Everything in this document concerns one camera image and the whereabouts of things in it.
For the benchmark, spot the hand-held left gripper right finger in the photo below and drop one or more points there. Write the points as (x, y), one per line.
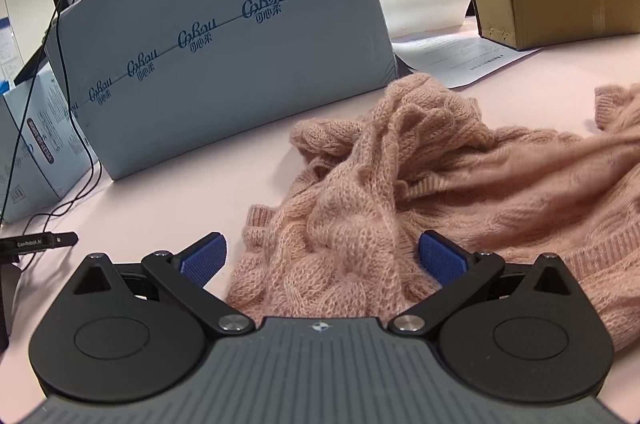
(442, 261)

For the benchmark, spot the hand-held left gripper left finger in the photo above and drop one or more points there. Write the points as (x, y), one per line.
(202, 261)

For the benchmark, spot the pink knitted sweater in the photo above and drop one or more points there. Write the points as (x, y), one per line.
(350, 204)

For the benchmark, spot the black device stand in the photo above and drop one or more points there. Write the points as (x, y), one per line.
(30, 242)

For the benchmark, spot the large light blue cardboard box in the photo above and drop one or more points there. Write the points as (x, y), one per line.
(225, 79)

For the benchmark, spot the small light blue box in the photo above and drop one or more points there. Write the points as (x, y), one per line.
(45, 144)

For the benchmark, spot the white printed paper sheet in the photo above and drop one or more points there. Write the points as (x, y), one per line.
(465, 59)

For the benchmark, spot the blue and white notice board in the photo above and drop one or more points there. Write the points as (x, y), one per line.
(7, 49)

